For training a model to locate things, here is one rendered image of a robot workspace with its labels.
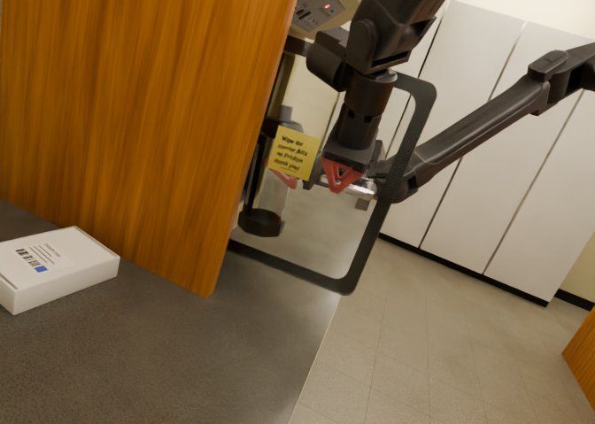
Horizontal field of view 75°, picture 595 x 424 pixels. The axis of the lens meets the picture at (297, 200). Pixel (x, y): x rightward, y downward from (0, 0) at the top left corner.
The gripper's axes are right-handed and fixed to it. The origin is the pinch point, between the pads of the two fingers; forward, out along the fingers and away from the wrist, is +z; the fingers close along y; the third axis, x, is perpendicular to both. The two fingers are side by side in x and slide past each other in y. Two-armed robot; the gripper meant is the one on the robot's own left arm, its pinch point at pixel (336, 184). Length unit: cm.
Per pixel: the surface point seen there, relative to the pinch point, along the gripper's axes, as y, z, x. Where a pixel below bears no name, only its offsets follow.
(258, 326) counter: 16.9, 20.6, -4.4
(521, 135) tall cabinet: -280, 113, 126
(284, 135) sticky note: -5.2, -1.9, -11.2
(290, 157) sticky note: -4.0, 1.0, -9.1
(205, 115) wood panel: 2.3, -6.0, -22.1
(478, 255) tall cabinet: -232, 215, 138
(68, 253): 20.9, 14.0, -35.5
